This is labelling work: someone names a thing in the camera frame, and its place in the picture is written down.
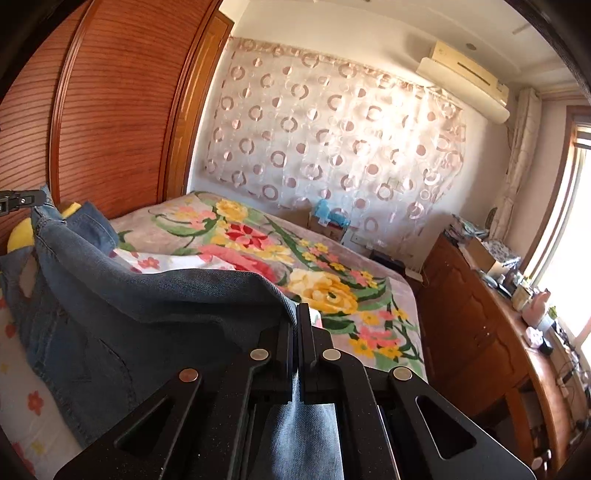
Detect beige side curtain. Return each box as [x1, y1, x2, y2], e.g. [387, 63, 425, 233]
[488, 88, 542, 241]

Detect wooden dresser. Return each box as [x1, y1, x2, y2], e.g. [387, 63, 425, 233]
[417, 234, 583, 480]

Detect small cardboard box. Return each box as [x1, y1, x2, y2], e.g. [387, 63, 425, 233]
[307, 213, 345, 241]

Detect black box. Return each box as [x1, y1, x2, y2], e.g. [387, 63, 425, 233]
[368, 249, 406, 274]

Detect floral plush blanket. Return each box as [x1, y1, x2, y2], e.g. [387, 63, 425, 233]
[111, 191, 428, 381]

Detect pink ceramic figure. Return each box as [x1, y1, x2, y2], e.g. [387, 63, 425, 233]
[522, 288, 551, 325]

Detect wooden slatted wardrobe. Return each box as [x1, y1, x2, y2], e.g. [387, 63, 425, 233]
[0, 0, 235, 256]

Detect white fruit print bed sheet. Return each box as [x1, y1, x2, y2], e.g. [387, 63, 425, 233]
[0, 248, 237, 480]

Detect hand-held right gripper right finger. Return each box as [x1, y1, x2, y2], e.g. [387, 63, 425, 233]
[297, 302, 537, 480]

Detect yellow plush pillow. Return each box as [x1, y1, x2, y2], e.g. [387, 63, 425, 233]
[6, 200, 82, 253]

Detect sheer circle pattern curtain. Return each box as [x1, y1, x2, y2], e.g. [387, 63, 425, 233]
[198, 37, 467, 274]

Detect blue denim pants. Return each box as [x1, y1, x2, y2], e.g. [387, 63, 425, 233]
[0, 185, 345, 480]

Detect pile of folded cloths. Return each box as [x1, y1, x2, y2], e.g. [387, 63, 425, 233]
[445, 213, 486, 241]

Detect white wall air conditioner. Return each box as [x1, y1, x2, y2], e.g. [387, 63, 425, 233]
[416, 41, 511, 123]

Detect window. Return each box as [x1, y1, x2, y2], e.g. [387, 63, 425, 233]
[522, 105, 591, 356]

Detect patterned storage box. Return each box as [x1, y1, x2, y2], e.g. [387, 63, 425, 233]
[482, 239, 522, 269]

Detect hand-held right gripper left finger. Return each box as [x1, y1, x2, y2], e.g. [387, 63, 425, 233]
[53, 318, 297, 480]

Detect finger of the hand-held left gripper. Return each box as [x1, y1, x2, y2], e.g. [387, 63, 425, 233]
[0, 189, 48, 214]

